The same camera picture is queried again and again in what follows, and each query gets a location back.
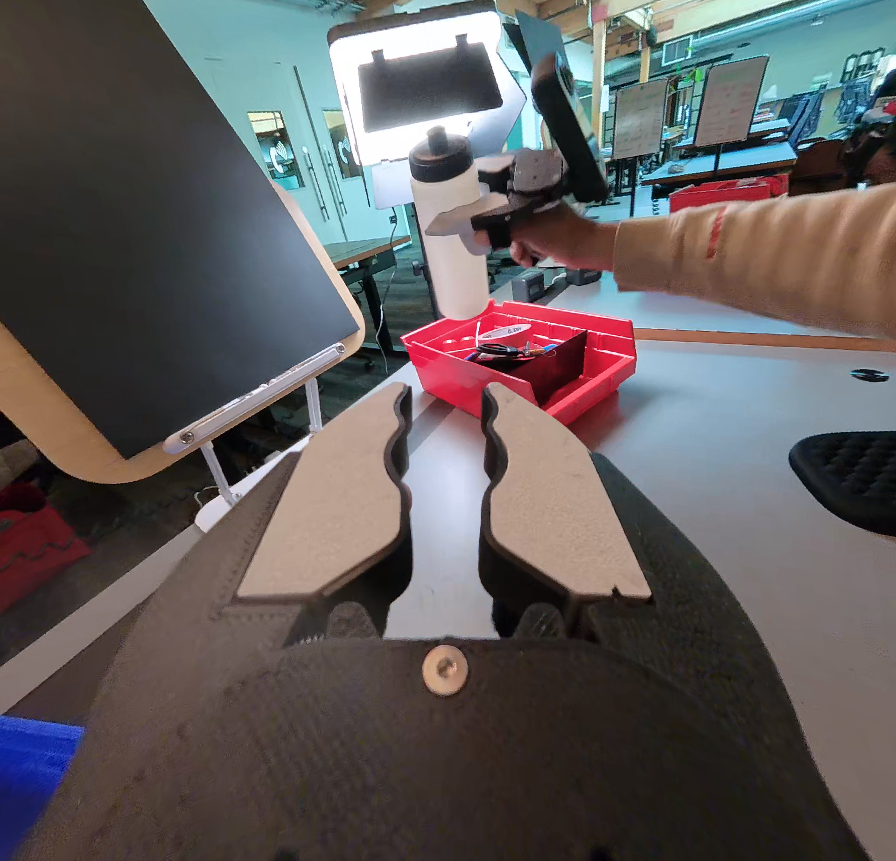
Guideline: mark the white tape roll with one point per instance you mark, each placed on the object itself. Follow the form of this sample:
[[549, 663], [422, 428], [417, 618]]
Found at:
[[507, 333]]

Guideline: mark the grey dumbbell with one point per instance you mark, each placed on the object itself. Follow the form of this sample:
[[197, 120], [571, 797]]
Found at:
[[528, 287]]

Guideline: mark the white water bottle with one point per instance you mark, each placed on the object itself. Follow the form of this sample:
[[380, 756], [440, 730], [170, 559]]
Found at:
[[451, 266]]

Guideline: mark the blue plastic bin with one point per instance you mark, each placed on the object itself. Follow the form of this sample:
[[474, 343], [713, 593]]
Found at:
[[35, 784]]

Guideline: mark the black textured pad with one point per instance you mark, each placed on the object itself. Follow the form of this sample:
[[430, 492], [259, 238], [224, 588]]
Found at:
[[854, 476]]

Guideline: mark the red divided plastic bin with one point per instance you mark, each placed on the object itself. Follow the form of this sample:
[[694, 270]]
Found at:
[[609, 364]]

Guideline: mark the person's right forearm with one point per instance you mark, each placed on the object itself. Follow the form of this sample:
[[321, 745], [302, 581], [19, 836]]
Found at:
[[756, 259]]

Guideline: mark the softbox light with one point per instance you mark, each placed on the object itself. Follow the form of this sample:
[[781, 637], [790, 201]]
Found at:
[[420, 84]]

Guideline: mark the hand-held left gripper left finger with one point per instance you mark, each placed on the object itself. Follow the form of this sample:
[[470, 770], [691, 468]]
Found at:
[[329, 511]]

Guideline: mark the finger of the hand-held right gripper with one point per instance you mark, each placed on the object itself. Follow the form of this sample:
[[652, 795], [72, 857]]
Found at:
[[455, 219], [493, 172]]

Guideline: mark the white board stand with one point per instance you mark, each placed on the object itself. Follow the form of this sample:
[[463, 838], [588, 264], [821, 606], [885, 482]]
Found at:
[[259, 393]]

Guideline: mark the black bin divider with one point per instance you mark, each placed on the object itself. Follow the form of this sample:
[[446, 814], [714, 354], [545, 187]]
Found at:
[[553, 364]]

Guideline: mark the black faced wooden board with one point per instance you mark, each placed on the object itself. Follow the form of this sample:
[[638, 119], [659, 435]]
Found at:
[[140, 210], [535, 42]]

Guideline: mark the wooden top desk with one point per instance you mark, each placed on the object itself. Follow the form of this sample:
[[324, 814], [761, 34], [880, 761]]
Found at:
[[364, 252]]

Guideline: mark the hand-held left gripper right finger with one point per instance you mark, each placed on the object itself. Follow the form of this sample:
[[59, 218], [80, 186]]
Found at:
[[560, 511]]

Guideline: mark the black table grommet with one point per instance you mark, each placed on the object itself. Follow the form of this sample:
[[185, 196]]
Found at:
[[868, 375]]

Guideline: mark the whiteboard on stand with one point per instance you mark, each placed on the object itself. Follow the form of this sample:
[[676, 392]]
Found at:
[[640, 119], [731, 102]]

